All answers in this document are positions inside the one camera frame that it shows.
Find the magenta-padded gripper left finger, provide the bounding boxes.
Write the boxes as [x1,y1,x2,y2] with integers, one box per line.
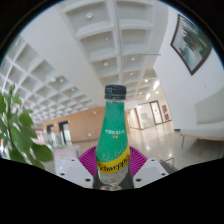
[56,145,101,190]

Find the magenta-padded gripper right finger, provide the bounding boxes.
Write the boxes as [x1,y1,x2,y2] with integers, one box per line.
[128,145,170,190]

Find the green drink bottle black cap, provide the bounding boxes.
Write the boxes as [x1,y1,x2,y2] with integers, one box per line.
[94,84,132,191]

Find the large green leafy plant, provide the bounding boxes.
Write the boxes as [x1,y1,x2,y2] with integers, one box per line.
[0,83,54,170]

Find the framed landscape picture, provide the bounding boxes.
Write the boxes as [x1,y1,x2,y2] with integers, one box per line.
[170,13,213,76]

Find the recessed ceiling lights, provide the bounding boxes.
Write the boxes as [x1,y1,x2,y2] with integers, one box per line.
[49,11,161,101]

